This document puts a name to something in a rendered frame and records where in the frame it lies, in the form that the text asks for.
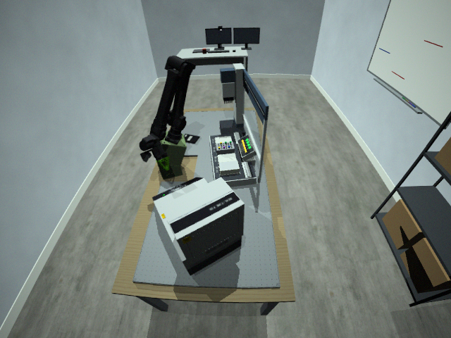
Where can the white well pcr plate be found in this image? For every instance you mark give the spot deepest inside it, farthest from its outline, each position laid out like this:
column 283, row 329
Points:
column 223, row 139

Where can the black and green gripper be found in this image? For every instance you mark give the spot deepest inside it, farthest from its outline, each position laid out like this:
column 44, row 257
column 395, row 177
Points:
column 162, row 157

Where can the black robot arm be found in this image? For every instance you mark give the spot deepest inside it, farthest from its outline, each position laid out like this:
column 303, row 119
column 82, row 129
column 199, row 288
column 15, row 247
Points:
column 176, row 85

